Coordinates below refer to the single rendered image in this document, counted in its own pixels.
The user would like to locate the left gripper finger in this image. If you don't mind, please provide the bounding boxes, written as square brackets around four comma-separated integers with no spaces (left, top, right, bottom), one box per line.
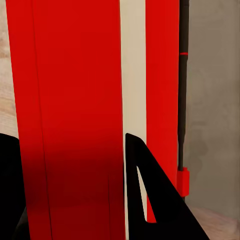
[0,141,17,156]
[0,133,20,145]

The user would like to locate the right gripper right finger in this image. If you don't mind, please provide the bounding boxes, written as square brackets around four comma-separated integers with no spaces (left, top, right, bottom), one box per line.
[125,133,210,240]

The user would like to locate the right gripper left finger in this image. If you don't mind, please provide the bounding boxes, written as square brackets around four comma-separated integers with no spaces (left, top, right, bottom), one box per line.
[0,144,26,240]

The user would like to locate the radio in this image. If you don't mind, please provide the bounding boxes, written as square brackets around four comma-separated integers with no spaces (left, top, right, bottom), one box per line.
[5,0,190,240]

